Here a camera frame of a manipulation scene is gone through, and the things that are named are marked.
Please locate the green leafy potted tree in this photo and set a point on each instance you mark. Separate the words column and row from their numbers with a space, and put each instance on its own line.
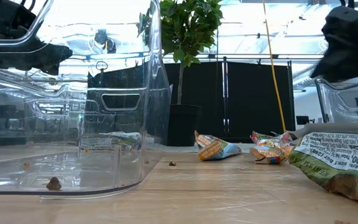
column 188, row 28

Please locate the orange peanut butter granola bar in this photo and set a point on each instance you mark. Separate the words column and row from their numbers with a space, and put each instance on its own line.
column 269, row 152

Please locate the green nutrition-label granola bar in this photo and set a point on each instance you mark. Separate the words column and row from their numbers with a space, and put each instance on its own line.
column 337, row 155

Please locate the black room divider panel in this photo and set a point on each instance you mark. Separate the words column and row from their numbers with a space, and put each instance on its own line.
column 117, row 81
column 204, row 93
column 253, row 99

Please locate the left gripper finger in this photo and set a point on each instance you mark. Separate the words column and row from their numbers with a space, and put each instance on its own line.
column 42, row 56

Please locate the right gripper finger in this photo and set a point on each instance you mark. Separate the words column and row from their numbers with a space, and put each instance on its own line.
column 346, row 67

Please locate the large clear plastic bin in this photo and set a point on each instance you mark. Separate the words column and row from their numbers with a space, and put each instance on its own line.
column 120, row 168

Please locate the blue orange Chewy granola bar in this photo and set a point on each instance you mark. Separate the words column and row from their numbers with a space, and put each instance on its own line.
column 219, row 149

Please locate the black ceiling-hung device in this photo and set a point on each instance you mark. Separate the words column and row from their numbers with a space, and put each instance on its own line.
column 102, row 39

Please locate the brown granola chunk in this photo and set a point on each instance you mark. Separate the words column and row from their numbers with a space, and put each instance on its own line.
column 53, row 184

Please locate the small brown granola crumb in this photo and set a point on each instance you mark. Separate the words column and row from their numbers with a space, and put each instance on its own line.
column 172, row 163

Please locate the black computer monitor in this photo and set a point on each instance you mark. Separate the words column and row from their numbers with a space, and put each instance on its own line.
column 302, row 120

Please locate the grey overhead rail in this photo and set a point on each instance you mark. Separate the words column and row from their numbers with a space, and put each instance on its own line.
column 244, row 56

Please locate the black plant pot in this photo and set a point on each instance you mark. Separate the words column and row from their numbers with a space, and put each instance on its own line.
column 183, row 124

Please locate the red green granola bar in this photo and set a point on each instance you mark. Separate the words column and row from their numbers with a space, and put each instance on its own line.
column 259, row 136

